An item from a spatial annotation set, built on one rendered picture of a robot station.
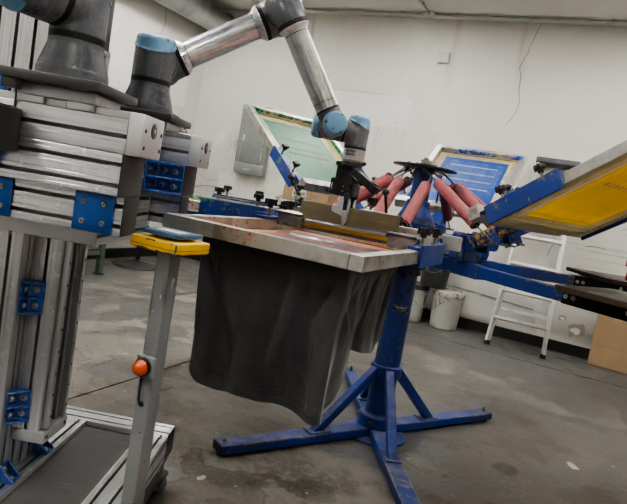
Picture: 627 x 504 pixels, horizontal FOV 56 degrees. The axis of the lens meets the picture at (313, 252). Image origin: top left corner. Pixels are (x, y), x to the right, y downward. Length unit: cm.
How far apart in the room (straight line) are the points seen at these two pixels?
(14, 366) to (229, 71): 600
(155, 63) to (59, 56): 52
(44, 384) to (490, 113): 516
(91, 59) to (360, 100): 532
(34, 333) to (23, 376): 12
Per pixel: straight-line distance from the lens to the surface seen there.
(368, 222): 198
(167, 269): 140
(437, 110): 630
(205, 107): 750
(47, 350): 172
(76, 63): 139
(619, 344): 596
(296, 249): 143
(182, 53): 201
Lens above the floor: 113
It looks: 6 degrees down
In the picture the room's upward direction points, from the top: 10 degrees clockwise
